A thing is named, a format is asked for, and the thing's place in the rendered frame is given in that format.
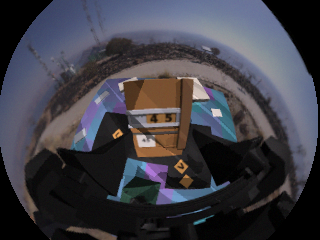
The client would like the white number card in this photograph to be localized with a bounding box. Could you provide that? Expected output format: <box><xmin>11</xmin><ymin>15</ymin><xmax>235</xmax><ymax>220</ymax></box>
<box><xmin>137</xmin><ymin>135</ymin><xmax>156</xmax><ymax>148</ymax></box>

